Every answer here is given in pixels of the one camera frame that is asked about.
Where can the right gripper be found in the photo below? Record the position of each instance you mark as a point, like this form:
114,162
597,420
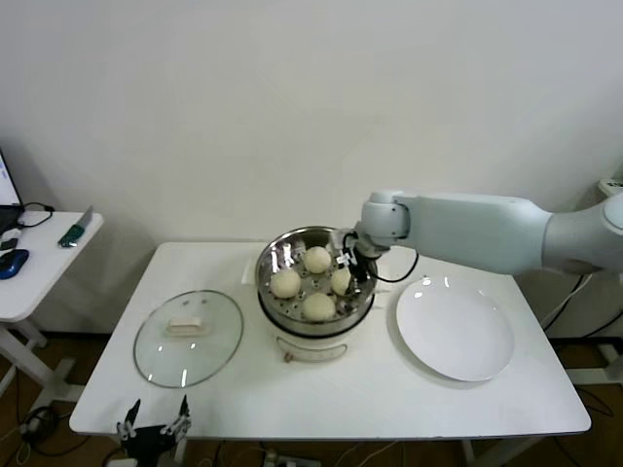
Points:
360,265

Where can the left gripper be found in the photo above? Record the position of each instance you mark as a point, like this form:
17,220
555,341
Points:
148,440

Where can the white steamed baozi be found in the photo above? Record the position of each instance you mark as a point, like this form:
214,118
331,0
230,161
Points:
317,260
340,283
285,284
318,308

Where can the round glass lid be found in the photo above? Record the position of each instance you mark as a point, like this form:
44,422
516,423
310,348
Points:
190,350

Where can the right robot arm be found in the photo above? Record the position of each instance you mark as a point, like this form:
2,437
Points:
477,228

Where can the stainless steel steamer basket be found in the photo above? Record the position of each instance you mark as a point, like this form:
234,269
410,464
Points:
272,265

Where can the cream electric cooking pot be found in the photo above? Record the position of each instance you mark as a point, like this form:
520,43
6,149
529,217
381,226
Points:
311,348

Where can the white round plate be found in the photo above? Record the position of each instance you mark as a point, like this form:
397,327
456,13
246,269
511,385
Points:
452,331

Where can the grey floor power strip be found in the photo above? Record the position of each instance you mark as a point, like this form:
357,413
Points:
287,459

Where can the white side table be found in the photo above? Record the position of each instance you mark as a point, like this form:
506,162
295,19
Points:
44,272

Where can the blue computer mouse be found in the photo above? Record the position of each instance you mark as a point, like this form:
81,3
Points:
12,262

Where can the small black white device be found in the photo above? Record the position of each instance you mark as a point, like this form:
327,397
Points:
10,236

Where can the white furniture floor foot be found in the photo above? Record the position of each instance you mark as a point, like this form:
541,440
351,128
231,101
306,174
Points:
598,374

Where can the black laptop computer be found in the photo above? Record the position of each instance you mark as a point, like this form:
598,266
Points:
6,187

